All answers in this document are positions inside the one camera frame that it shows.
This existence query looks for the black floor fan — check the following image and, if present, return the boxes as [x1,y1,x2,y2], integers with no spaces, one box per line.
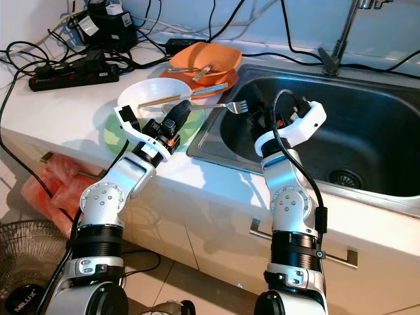
[0,220,74,315]

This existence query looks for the red plastic bag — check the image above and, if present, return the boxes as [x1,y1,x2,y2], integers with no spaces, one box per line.
[21,154,106,238]

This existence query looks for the small black power adapter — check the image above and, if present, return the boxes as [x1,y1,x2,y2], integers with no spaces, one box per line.
[166,38,203,54]

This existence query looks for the grey robot foot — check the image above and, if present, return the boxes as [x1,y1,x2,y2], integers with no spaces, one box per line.
[148,300,196,315]

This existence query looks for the black power strip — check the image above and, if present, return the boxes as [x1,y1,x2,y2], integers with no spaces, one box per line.
[28,61,107,93]

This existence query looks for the white kitchen cabinet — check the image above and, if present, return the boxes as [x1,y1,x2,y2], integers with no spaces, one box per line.
[0,131,420,315]

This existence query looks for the green plate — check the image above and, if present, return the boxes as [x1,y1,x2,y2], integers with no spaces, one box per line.
[107,102,205,150]

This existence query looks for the dark metal faucet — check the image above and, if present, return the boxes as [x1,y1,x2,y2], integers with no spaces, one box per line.
[318,0,368,75]

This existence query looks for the round sink drain strainer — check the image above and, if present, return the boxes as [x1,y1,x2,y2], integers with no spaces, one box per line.
[328,169,366,191]

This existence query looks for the stainless steel sink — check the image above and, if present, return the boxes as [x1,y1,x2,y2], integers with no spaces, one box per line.
[187,62,420,219]

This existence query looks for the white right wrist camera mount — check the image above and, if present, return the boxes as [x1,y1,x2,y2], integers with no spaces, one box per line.
[255,100,327,158]

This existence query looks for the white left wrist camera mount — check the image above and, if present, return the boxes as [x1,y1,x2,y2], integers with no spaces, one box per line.
[117,105,175,161]

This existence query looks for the orange plate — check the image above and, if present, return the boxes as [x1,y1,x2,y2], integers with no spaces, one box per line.
[157,64,239,91]

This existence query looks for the silver metal fork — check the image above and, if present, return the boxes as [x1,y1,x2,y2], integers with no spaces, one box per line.
[194,100,251,117]

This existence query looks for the plain brown chopstick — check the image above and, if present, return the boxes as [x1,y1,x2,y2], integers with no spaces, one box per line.
[138,82,232,109]

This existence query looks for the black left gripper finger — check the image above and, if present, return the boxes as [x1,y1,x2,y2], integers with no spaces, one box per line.
[169,102,194,129]

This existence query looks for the black charger box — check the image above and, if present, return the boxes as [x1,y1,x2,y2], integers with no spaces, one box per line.
[69,2,140,53]

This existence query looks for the orange bowl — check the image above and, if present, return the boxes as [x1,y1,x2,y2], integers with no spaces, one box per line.
[169,41,243,76]

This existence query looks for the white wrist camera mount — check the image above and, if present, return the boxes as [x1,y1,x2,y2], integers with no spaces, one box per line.
[255,100,327,158]
[117,105,175,161]

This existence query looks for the patterned brown chopstick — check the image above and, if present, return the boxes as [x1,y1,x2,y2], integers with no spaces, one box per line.
[194,61,221,81]

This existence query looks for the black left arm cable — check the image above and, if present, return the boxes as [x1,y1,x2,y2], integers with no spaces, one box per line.
[36,197,86,315]

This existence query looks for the white ribbed bowl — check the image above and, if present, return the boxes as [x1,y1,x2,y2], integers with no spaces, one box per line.
[117,79,196,120]

